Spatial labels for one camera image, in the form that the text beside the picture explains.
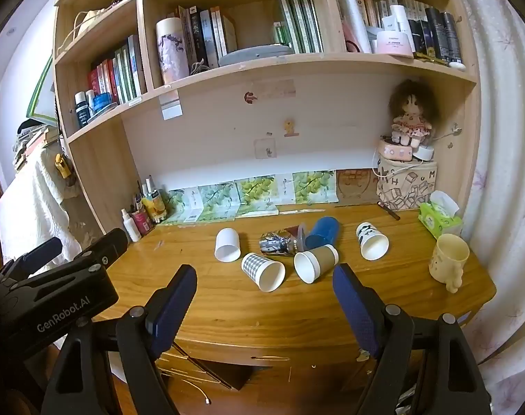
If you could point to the small white bottle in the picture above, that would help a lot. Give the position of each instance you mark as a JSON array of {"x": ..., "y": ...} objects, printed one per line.
[{"x": 90, "y": 99}]

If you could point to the row of dark books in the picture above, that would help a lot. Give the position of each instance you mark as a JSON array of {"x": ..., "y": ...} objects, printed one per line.
[{"x": 206, "y": 36}]

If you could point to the white cloth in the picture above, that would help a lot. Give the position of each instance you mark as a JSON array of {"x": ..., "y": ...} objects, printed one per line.
[{"x": 29, "y": 207}]

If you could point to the yellow toy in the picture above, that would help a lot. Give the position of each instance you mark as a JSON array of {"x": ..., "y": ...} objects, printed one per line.
[{"x": 62, "y": 166}]

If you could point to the checkered paper cup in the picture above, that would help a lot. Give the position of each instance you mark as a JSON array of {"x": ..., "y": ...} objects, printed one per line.
[{"x": 254, "y": 264}]

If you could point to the white floral cylinder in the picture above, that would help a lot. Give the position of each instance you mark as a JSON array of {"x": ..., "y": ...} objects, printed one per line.
[{"x": 172, "y": 52}]

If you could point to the silver foil cup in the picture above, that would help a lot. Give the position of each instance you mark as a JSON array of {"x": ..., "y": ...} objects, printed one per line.
[{"x": 275, "y": 242}]

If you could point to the yellow sticker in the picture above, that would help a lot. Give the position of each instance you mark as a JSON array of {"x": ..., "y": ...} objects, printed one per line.
[{"x": 291, "y": 127}]

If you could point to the black bottles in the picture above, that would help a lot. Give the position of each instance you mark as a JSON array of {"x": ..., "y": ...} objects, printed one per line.
[{"x": 443, "y": 34}]

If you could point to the white round device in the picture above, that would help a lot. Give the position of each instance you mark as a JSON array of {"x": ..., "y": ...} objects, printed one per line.
[{"x": 426, "y": 152}]

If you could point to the plain white paper cup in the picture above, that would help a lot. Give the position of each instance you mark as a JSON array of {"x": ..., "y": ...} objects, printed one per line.
[{"x": 227, "y": 242}]

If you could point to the blue plastic cup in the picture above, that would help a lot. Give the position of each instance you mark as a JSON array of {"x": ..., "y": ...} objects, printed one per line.
[{"x": 327, "y": 229}]

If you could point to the brown sleeve paper cup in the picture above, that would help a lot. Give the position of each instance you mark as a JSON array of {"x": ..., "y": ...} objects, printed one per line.
[{"x": 323, "y": 259}]

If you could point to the blue jar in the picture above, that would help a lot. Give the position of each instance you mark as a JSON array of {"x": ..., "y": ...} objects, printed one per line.
[{"x": 104, "y": 103}]

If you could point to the dark pen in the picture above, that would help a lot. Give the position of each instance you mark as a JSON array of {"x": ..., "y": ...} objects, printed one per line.
[{"x": 388, "y": 210}]

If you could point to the white floral curtain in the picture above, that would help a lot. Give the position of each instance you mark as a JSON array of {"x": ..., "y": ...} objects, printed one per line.
[{"x": 504, "y": 138}]

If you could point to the pale yellow ceramic mug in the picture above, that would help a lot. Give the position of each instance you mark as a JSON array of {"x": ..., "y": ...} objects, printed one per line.
[{"x": 446, "y": 263}]

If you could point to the white spray bottle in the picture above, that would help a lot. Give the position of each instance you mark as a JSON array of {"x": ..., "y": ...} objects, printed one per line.
[{"x": 130, "y": 227}]

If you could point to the wooden bookshelf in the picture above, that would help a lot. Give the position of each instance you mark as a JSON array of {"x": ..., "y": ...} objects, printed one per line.
[{"x": 297, "y": 62}]

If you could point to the pink box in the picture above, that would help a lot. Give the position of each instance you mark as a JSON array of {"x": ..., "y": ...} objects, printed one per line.
[{"x": 394, "y": 150}]

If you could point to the white paper label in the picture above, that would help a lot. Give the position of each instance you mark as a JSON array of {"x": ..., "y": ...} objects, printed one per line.
[{"x": 170, "y": 106}]

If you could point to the stack of books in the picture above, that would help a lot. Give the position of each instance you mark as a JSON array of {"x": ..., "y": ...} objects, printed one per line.
[{"x": 31, "y": 142}]

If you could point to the red sticker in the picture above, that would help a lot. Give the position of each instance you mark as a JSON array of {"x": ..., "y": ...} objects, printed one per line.
[{"x": 250, "y": 97}]

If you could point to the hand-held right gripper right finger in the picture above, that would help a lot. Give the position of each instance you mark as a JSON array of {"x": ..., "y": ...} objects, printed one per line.
[{"x": 357, "y": 307}]

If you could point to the pink white round jar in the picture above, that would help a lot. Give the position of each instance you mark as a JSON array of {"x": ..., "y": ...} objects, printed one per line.
[{"x": 392, "y": 44}]

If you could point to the row of red green books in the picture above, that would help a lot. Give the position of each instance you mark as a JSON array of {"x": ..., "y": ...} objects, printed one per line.
[{"x": 119, "y": 73}]

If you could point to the straw bag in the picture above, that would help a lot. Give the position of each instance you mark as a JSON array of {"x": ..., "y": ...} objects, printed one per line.
[{"x": 91, "y": 26}]

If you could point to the green framed board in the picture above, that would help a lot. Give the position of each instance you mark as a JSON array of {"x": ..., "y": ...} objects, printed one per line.
[{"x": 42, "y": 95}]

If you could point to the dark bottle white cap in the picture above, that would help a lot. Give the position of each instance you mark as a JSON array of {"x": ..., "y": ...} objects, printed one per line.
[{"x": 82, "y": 112}]

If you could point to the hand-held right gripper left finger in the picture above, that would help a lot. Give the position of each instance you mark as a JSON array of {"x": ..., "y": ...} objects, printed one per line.
[{"x": 169, "y": 311}]

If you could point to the beige patterned storage box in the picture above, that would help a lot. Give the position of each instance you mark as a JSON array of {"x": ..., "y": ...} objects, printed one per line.
[{"x": 405, "y": 186}]

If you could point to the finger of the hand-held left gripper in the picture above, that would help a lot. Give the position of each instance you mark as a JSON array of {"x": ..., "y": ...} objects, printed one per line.
[
  {"x": 33, "y": 257},
  {"x": 102, "y": 246}
]

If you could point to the yellow bottle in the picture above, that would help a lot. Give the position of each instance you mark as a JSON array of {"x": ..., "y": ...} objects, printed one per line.
[{"x": 156, "y": 205}]

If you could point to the grey flat case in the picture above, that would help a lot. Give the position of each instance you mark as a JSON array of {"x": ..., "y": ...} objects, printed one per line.
[{"x": 256, "y": 54}]

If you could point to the brown printed card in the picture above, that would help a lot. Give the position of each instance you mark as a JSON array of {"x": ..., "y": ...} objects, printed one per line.
[{"x": 355, "y": 186}]

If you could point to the green tissue pack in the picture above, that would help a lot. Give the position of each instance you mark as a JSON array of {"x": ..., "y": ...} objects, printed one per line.
[{"x": 439, "y": 220}]

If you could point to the row of white books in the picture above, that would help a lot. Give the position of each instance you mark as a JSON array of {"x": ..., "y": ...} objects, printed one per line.
[{"x": 366, "y": 17}]

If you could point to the curly haired doll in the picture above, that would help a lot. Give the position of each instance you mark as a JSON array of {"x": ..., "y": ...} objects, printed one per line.
[{"x": 411, "y": 116}]

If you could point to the white cup with panda print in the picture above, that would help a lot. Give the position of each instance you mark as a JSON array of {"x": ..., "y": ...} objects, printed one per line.
[{"x": 368, "y": 235}]

